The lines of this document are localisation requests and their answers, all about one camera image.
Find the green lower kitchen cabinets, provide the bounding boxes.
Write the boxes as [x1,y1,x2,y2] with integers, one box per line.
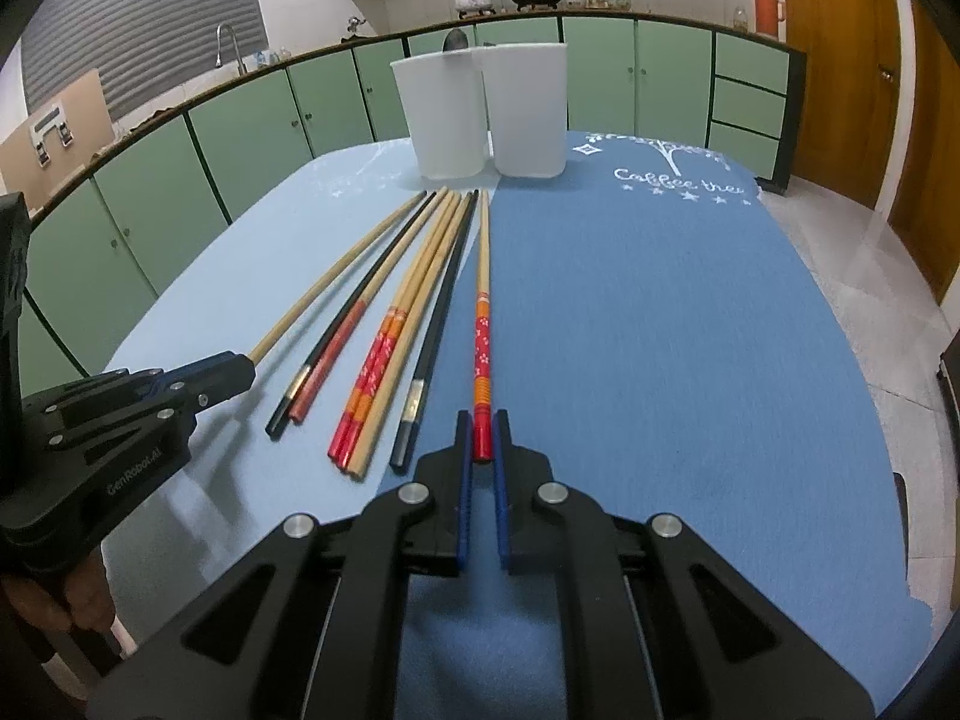
[0,11,807,406]

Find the chrome sink faucet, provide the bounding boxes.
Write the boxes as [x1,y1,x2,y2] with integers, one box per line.
[216,24,248,76]

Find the blue printed tablecloth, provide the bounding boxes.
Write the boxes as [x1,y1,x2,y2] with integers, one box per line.
[397,127,935,720]

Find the red-brown handled chopstick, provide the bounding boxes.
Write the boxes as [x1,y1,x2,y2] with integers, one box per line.
[287,187,451,427]

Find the black chopstick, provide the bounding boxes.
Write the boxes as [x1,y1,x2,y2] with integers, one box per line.
[265,191,440,442]
[388,190,481,475]

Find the wooden door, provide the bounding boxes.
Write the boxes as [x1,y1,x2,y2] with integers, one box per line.
[780,0,960,301]

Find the cardboard box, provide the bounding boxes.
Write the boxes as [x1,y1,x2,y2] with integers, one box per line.
[0,67,117,188]

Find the light blue tablecloth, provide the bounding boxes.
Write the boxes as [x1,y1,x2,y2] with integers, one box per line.
[101,139,496,616]

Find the grey window blind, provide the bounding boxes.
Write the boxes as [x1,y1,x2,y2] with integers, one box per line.
[19,0,267,125]

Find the red floral chopstick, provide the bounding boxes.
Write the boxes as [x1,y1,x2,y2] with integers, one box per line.
[339,191,464,472]
[471,187,496,462]
[326,191,458,464]

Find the plain bamboo chopstick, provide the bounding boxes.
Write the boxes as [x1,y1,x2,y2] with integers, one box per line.
[246,191,428,367]
[351,191,467,482]

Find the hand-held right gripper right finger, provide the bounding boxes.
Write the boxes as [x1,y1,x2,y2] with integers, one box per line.
[491,409,877,720]

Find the white plastic container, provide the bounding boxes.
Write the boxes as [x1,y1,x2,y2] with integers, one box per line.
[390,47,488,181]
[472,43,569,179]

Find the person's left hand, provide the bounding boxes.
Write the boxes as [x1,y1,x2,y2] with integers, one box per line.
[0,544,121,680]

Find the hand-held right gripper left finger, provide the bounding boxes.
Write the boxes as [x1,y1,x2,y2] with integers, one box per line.
[86,409,475,720]

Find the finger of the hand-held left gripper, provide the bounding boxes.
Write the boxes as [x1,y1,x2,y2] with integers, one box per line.
[45,351,257,467]
[22,366,172,430]

